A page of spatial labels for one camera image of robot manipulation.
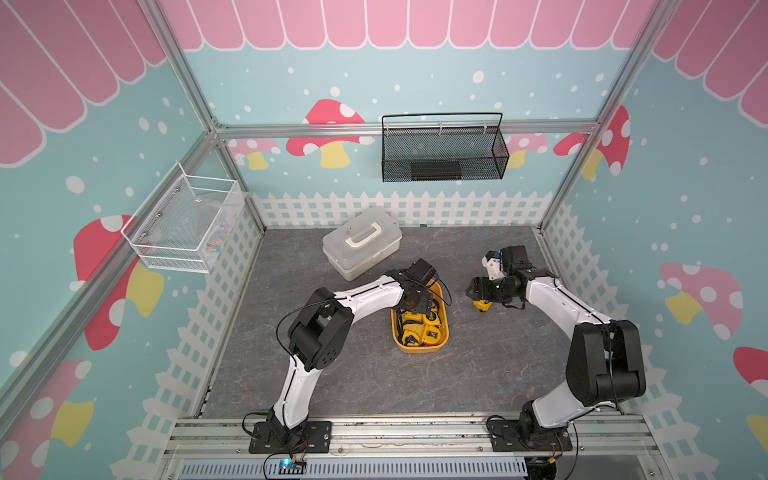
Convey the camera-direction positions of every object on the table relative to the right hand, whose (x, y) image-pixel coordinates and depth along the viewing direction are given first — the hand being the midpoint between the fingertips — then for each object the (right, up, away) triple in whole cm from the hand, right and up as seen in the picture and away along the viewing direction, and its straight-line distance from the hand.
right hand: (477, 291), depth 92 cm
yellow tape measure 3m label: (-20, -8, +2) cm, 22 cm away
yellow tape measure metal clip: (-15, -15, -3) cm, 21 cm away
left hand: (-19, -6, +3) cm, 20 cm away
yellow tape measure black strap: (-21, -14, -4) cm, 26 cm away
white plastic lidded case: (-36, +15, +8) cm, 40 cm away
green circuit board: (-51, -41, -19) cm, 68 cm away
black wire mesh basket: (-10, +43, +2) cm, 44 cm away
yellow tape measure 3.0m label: (+2, -5, +3) cm, 7 cm away
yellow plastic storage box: (-16, -16, -4) cm, 24 cm away
